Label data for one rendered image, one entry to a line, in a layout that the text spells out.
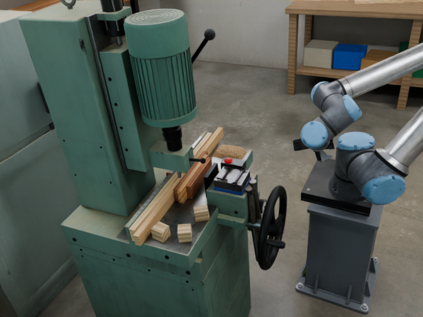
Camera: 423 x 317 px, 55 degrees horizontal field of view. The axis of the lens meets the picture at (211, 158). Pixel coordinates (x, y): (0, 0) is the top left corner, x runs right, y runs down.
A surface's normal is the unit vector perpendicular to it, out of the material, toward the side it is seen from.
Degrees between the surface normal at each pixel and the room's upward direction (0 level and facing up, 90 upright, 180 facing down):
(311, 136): 57
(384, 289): 0
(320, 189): 2
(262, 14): 90
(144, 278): 90
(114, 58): 90
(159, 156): 90
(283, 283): 0
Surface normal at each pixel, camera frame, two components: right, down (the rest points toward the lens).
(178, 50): 0.65, 0.38
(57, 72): -0.39, 0.54
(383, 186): 0.15, 0.60
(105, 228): -0.08, -0.83
